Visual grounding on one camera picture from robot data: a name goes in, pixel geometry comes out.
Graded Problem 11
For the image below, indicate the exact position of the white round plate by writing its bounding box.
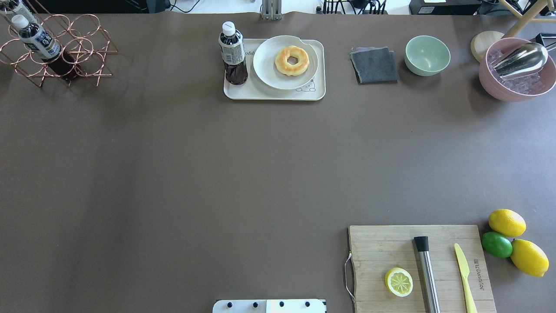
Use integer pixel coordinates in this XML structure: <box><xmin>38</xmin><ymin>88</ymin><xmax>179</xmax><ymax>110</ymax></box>
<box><xmin>253</xmin><ymin>35</ymin><xmax>318</xmax><ymax>90</ymax></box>

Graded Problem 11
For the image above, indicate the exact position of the glazed ring donut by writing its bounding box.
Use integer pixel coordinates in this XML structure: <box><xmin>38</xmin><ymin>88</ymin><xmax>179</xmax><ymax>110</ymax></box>
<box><xmin>275</xmin><ymin>45</ymin><xmax>310</xmax><ymax>77</ymax></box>

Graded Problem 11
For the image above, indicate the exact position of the cream rabbit tray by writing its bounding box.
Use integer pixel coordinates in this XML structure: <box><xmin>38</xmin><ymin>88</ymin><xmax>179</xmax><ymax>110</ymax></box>
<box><xmin>224</xmin><ymin>38</ymin><xmax>326</xmax><ymax>101</ymax></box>

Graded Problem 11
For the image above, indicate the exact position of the dark tea bottle on tray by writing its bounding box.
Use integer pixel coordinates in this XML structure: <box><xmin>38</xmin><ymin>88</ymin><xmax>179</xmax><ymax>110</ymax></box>
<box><xmin>218</xmin><ymin>20</ymin><xmax>248</xmax><ymax>85</ymax></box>

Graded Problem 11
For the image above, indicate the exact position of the grey folded cloth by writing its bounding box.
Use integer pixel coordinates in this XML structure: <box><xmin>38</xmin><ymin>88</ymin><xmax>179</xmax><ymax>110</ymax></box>
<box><xmin>350</xmin><ymin>47</ymin><xmax>399</xmax><ymax>84</ymax></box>

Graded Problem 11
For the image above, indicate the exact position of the wooden cutting board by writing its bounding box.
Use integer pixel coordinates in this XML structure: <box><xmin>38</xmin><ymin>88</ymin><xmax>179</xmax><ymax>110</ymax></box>
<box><xmin>349</xmin><ymin>225</ymin><xmax>496</xmax><ymax>313</ymax></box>

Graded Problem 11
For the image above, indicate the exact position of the steel muddler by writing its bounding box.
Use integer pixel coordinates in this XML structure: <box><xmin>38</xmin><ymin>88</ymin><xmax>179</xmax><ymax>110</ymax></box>
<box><xmin>414</xmin><ymin>236</ymin><xmax>441</xmax><ymax>313</ymax></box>

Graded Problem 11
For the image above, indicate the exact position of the half lemon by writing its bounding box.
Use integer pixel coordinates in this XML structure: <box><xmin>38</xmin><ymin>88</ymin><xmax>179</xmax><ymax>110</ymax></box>
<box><xmin>384</xmin><ymin>267</ymin><xmax>414</xmax><ymax>297</ymax></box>

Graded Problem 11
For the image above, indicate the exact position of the mint green bowl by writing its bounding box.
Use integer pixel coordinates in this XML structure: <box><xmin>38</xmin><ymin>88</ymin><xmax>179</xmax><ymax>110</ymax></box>
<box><xmin>404</xmin><ymin>35</ymin><xmax>451</xmax><ymax>77</ymax></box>

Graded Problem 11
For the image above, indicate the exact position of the yellow plastic knife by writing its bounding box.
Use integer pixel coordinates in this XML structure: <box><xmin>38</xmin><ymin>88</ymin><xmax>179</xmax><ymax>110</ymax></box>
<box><xmin>453</xmin><ymin>243</ymin><xmax>478</xmax><ymax>313</ymax></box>

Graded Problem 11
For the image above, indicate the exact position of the wooden mug tree stand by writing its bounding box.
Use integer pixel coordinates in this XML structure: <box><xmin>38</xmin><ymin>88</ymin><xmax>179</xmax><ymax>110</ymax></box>
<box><xmin>470</xmin><ymin>0</ymin><xmax>555</xmax><ymax>62</ymax></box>

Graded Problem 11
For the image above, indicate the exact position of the green lime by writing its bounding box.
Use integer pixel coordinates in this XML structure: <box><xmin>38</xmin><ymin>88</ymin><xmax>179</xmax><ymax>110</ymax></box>
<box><xmin>481</xmin><ymin>231</ymin><xmax>513</xmax><ymax>258</ymax></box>

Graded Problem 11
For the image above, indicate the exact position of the yellow lemon far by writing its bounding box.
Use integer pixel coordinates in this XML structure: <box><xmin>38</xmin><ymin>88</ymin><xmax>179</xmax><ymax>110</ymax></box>
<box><xmin>488</xmin><ymin>209</ymin><xmax>527</xmax><ymax>237</ymax></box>

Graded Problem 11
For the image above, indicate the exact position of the yellow lemon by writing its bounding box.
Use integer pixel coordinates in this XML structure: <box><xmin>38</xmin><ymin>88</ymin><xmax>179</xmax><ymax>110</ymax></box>
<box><xmin>488</xmin><ymin>209</ymin><xmax>527</xmax><ymax>237</ymax></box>
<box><xmin>510</xmin><ymin>239</ymin><xmax>549</xmax><ymax>277</ymax></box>

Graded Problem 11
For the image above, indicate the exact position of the pink bowl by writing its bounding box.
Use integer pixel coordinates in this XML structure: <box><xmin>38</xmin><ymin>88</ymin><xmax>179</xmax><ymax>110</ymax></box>
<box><xmin>479</xmin><ymin>38</ymin><xmax>556</xmax><ymax>102</ymax></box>

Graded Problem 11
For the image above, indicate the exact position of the bottle in rack upper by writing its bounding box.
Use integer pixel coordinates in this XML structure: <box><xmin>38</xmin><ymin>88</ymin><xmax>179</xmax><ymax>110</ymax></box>
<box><xmin>12</xmin><ymin>15</ymin><xmax>78</xmax><ymax>81</ymax></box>

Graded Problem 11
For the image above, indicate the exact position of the bottle in rack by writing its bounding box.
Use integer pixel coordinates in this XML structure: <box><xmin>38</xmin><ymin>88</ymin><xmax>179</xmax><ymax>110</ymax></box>
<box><xmin>0</xmin><ymin>0</ymin><xmax>40</xmax><ymax>25</ymax></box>
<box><xmin>12</xmin><ymin>15</ymin><xmax>78</xmax><ymax>81</ymax></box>

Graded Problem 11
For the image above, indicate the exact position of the yellow lemon near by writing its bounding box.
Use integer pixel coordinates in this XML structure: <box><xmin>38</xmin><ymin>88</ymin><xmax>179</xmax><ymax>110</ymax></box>
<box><xmin>510</xmin><ymin>239</ymin><xmax>549</xmax><ymax>277</ymax></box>

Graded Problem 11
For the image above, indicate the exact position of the metal ice scoop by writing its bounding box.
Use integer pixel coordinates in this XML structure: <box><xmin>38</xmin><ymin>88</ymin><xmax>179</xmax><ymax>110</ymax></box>
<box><xmin>493</xmin><ymin>42</ymin><xmax>549</xmax><ymax>80</ymax></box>

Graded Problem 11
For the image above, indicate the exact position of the bottle in rack lower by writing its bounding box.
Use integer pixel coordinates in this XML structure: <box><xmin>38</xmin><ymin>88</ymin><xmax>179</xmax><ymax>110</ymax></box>
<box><xmin>0</xmin><ymin>0</ymin><xmax>40</xmax><ymax>25</ymax></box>

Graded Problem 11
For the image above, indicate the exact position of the aluminium frame post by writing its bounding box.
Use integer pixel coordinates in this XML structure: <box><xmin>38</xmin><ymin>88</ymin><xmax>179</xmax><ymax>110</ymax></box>
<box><xmin>260</xmin><ymin>0</ymin><xmax>282</xmax><ymax>20</ymax></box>

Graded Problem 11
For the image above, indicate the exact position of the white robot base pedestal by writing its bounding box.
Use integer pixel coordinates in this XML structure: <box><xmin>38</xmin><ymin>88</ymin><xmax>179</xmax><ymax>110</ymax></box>
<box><xmin>212</xmin><ymin>299</ymin><xmax>327</xmax><ymax>313</ymax></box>

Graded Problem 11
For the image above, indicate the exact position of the copper wire bottle rack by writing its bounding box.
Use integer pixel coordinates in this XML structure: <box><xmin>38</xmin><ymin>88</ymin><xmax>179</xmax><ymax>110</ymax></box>
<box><xmin>1</xmin><ymin>0</ymin><xmax>119</xmax><ymax>87</ymax></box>

